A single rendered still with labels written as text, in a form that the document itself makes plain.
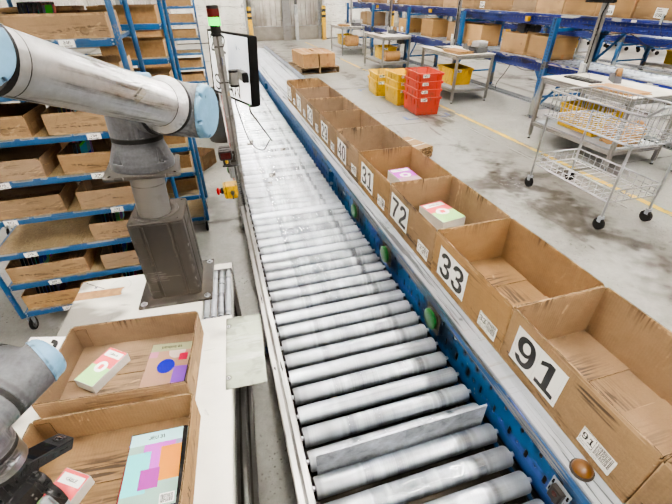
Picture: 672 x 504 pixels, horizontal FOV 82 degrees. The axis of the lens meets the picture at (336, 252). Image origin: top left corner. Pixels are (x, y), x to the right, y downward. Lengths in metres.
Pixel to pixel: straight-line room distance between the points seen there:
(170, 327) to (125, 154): 0.56
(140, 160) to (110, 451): 0.80
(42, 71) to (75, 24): 1.37
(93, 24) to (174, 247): 1.14
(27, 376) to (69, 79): 0.55
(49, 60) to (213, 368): 0.87
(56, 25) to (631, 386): 2.43
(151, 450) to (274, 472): 0.87
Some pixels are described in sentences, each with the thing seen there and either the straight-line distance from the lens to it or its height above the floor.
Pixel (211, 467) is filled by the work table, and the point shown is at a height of 0.75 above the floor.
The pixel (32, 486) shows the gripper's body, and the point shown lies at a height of 0.92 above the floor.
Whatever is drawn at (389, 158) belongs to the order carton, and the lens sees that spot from 2.03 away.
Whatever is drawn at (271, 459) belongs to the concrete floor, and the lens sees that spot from 1.95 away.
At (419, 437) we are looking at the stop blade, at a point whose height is 0.75.
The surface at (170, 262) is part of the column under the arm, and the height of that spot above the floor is 0.91.
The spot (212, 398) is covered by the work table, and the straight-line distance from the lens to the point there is 1.22.
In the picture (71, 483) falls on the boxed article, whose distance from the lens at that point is 1.18.
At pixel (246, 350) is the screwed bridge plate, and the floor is 0.75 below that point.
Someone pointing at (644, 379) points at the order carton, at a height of 0.89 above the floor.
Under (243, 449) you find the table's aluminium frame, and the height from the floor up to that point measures 0.44.
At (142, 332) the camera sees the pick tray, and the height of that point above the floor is 0.79.
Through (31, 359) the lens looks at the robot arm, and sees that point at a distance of 0.95.
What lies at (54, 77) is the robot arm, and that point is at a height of 1.59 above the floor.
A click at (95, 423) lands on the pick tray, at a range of 1.24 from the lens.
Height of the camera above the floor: 1.71
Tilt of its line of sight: 34 degrees down
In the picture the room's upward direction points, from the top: 1 degrees counter-clockwise
